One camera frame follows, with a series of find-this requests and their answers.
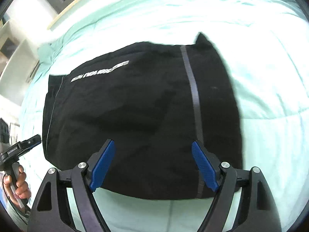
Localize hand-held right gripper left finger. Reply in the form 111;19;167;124
26;139;116;232

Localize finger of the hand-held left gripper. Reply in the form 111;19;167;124
19;134;41;151

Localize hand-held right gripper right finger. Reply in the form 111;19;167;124
191;140;283;232

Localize black hooded jacket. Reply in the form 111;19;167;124
42;32;243;200

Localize person's left hand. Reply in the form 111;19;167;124
3;165;32;205

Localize white shelf unit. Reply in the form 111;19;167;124
0;20;40;107

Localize green pillow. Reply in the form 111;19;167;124
37;42;63;64

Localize dark framed picture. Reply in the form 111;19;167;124
0;37;18;56

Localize green comforter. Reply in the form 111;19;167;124
7;0;307;232

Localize beige windowsill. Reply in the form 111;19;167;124
47;0;103;31

